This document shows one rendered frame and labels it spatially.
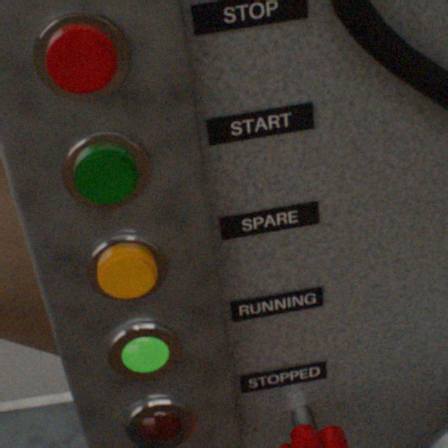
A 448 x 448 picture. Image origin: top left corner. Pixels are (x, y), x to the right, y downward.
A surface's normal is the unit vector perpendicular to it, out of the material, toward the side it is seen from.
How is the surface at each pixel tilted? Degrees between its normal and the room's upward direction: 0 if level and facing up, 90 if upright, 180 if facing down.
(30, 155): 90
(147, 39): 90
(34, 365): 0
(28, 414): 90
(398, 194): 90
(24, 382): 0
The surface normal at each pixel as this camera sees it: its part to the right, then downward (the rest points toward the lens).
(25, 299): -0.11, -0.80
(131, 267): 0.15, 0.58
